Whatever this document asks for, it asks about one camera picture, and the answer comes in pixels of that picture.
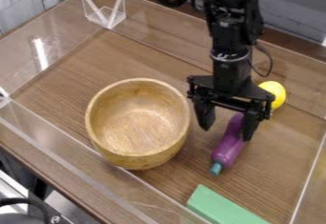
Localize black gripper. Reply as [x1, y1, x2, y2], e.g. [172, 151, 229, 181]
[187, 52, 275, 141]

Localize purple toy eggplant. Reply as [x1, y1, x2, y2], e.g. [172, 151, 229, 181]
[209, 113, 244, 175]

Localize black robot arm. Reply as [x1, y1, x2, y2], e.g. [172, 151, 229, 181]
[157, 0, 275, 141]

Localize brown wooden bowl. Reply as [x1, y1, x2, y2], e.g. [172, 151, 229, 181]
[84, 77, 191, 171]

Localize yellow toy lemon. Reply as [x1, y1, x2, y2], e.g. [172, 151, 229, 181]
[257, 81, 286, 110]

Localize green foam block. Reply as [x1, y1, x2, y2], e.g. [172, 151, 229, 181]
[185, 184, 270, 224]

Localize black cable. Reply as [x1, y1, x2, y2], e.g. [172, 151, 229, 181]
[247, 40, 274, 79]

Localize clear acrylic tray wall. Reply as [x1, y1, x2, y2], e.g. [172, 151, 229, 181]
[0, 95, 207, 224]

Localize clear acrylic corner bracket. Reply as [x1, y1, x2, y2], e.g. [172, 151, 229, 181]
[81, 0, 125, 30]

